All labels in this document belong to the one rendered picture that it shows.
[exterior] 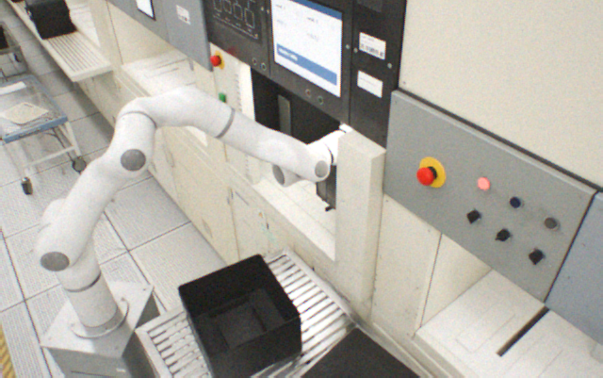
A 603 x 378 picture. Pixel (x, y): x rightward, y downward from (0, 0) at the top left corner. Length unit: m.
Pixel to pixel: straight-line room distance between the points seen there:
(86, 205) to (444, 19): 0.96
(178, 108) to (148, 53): 2.03
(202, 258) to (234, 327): 1.32
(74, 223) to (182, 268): 1.52
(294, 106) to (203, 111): 0.76
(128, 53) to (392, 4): 2.34
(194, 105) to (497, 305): 1.02
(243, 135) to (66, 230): 0.53
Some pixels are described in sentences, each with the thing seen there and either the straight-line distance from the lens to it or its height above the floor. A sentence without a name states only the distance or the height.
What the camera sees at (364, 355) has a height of 0.86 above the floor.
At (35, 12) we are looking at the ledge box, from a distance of 3.94.
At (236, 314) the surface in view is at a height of 0.77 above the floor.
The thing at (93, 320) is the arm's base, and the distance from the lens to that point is 1.65.
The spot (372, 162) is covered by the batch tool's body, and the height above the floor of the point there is 1.39.
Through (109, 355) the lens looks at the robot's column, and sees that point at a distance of 1.62.
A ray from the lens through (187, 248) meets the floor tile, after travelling 2.91.
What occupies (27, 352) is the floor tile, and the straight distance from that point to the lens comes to 2.77.
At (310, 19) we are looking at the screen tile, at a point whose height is 1.64.
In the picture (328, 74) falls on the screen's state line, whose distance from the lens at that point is 1.20.
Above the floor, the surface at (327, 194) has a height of 1.02.
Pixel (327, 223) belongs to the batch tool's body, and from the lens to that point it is 1.69.
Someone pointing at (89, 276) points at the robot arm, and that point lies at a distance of 1.53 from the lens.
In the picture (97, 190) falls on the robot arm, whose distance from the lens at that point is 1.30.
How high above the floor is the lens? 2.03
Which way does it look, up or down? 38 degrees down
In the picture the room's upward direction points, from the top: 2 degrees counter-clockwise
